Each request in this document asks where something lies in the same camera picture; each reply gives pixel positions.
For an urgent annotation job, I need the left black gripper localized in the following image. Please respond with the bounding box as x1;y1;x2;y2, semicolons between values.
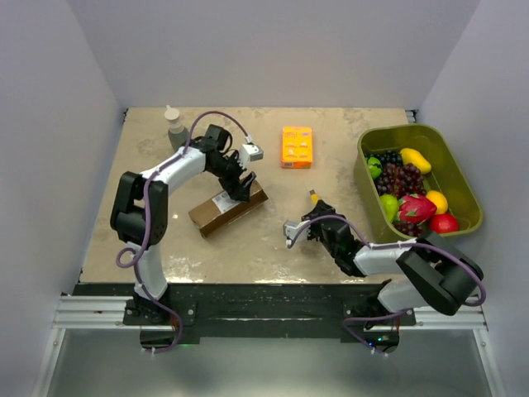
208;151;256;203

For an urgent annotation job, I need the yellow utility knife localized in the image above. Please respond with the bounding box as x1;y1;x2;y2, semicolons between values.
309;189;320;206

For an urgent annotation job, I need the brown cardboard express box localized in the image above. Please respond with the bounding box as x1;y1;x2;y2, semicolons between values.
188;181;269;239

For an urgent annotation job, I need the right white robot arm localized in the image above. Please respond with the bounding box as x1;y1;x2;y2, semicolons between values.
283;200;486;325

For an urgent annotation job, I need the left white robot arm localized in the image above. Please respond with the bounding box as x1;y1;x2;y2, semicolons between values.
110;125;264;324

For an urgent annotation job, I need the orange small carton box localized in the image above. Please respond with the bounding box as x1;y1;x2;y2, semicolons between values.
281;126;313;170

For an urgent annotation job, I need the green pear fruit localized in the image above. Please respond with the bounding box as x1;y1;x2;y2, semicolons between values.
367;157;383;180

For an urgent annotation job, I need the small green lime fruit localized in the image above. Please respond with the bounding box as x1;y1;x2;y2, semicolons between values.
379;194;400;222

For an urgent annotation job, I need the red grape bunch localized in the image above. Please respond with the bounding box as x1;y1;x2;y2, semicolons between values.
374;164;427;199

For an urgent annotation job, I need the clear bottle with white cap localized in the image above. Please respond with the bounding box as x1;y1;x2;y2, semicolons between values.
164;105;189;152

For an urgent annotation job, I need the dark purple grape bunch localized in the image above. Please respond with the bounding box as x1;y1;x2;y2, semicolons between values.
365;150;403;166

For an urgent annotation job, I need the red pepper fruit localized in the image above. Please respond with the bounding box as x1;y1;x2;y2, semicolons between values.
396;194;437;224

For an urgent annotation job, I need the yellow mango fruit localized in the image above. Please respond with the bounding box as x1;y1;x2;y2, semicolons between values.
400;148;432;175

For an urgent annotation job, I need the yellow lemon fruit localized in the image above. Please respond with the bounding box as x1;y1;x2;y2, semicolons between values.
426;190;449;215

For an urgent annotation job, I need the red apple fruit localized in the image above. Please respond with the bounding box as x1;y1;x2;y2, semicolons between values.
429;213;460;234

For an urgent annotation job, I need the olive green plastic bin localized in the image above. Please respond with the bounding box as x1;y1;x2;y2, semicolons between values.
354;123;483;243

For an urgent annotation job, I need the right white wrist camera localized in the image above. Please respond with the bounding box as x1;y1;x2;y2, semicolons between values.
283;220;312;249

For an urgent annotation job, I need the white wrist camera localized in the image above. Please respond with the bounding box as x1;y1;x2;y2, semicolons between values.
239;143;264;167
283;220;312;249

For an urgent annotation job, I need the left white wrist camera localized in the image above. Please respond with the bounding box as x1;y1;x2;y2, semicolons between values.
239;143;264;167

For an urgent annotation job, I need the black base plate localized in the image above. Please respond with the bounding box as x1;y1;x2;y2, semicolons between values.
123;284;415;346

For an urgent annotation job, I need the aluminium rail frame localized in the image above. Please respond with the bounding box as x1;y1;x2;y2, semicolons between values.
53;293;489;332

